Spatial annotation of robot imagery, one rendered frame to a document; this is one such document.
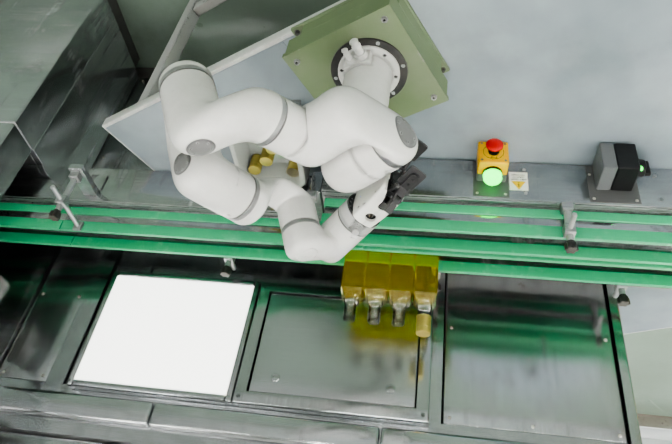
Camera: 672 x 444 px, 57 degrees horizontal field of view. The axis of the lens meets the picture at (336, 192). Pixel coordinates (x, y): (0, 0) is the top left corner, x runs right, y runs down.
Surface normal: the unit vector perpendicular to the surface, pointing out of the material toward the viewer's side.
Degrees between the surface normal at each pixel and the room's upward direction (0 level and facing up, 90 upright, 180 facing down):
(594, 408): 90
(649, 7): 0
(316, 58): 3
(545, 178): 90
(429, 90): 3
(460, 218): 90
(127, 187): 90
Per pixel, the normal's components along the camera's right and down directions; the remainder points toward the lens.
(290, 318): -0.08, -0.65
